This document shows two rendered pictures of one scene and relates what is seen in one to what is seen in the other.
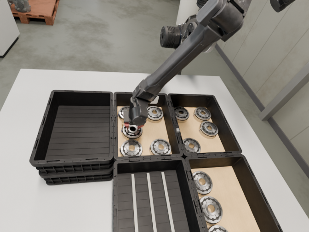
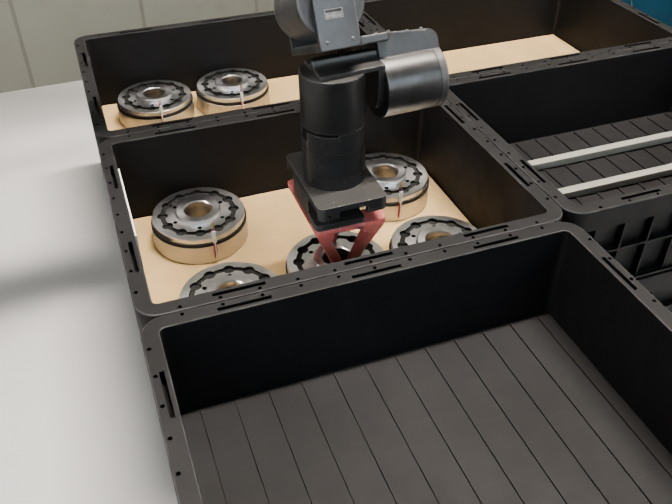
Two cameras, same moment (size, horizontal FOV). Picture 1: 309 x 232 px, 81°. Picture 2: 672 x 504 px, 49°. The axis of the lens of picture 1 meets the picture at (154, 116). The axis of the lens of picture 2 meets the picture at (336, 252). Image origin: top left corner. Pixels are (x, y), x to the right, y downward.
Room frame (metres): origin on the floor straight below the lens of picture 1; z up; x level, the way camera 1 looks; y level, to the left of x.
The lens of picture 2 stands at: (0.54, 0.67, 1.33)
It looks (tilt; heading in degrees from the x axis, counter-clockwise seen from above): 39 degrees down; 270
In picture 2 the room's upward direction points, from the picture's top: straight up
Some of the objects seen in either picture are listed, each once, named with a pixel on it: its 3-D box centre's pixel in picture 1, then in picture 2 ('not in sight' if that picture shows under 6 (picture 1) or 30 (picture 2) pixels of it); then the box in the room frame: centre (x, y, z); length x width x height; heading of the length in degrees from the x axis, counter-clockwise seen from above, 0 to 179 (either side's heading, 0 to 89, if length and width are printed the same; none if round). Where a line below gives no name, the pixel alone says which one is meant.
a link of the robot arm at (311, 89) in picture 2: (136, 105); (339, 93); (0.53, 0.09, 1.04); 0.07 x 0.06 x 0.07; 22
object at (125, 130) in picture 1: (132, 129); (336, 262); (0.53, 0.09, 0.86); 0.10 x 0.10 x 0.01
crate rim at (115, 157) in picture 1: (144, 122); (315, 185); (0.55, 0.04, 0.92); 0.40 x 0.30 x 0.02; 20
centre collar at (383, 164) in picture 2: (161, 147); (385, 172); (0.48, -0.07, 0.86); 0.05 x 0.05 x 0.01
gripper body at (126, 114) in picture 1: (134, 113); (333, 156); (0.54, 0.09, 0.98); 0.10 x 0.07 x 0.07; 109
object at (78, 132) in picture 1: (80, 129); (445, 446); (0.45, 0.32, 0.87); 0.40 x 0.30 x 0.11; 20
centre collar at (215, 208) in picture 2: (154, 112); (198, 210); (0.68, 0.00, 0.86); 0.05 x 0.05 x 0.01
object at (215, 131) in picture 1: (209, 128); (232, 84); (0.68, -0.31, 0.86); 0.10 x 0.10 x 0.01
